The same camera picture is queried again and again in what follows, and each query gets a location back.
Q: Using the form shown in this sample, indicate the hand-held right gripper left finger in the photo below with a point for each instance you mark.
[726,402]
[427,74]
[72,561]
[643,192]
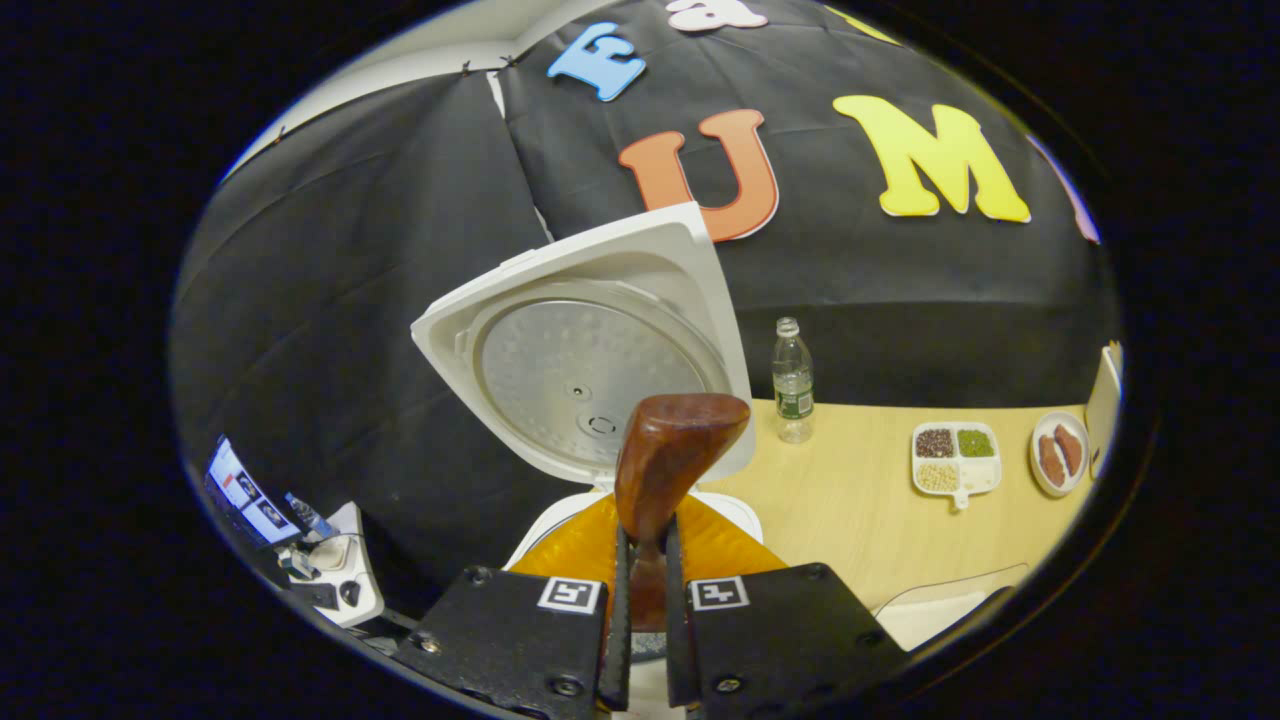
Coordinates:
[500,650]

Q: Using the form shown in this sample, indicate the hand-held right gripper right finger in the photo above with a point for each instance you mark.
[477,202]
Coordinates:
[780,650]

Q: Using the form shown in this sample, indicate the clear plastic rice container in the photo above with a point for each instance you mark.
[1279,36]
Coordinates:
[950,610]

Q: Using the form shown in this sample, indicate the brown wooden spoon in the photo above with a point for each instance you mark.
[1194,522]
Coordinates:
[670,450]

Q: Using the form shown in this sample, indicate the white rice cooker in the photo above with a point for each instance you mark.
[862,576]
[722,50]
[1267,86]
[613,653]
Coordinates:
[580,360]

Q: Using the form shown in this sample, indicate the black computer mouse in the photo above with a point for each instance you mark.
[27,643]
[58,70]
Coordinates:
[350,592]

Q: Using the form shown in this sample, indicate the white side table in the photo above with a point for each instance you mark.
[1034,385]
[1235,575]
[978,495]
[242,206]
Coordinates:
[365,560]

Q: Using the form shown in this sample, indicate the small blue bottle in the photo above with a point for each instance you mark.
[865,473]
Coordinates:
[310,516]

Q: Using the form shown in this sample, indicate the white divided bean dish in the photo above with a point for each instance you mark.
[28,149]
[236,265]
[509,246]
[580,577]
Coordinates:
[955,460]

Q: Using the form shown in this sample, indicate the clear plastic water bottle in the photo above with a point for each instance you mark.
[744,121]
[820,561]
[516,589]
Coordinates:
[793,390]

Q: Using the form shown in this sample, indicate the computer monitor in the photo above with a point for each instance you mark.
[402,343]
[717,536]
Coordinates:
[245,495]

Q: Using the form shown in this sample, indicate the brown meat piece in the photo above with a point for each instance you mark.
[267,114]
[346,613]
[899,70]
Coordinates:
[1069,450]
[1051,462]

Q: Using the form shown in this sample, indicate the round white plate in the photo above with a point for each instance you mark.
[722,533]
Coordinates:
[1045,425]

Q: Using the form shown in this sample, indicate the white toaster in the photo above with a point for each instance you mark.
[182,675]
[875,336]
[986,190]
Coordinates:
[1103,410]

